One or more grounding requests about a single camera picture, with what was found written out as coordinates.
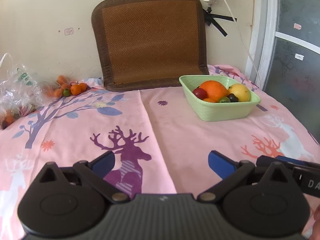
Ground white cable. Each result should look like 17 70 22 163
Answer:
216 0 262 88

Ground pink deer bedsheet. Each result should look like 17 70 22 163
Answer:
1 65 319 239

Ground clear plastic bag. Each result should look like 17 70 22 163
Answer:
1 53 52 130

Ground yellow lemon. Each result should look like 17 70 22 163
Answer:
228 83 251 102

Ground black tape strips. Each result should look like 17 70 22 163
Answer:
203 6 238 37

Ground orange mandarin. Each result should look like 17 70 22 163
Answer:
204 98 216 103

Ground dark plum right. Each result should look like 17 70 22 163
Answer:
227 93 239 102

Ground brown woven seat cushion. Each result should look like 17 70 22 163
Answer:
91 0 208 92

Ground large orange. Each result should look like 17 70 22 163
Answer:
199 80 229 102

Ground glass door white frame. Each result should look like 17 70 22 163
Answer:
249 0 319 140

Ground light green basket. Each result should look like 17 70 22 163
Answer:
179 75 261 122

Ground green tomato front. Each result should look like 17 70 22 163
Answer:
219 97 230 103

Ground red cherry tomato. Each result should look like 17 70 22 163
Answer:
193 87 208 100

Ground pile of small oranges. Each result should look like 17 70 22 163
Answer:
44 75 88 99

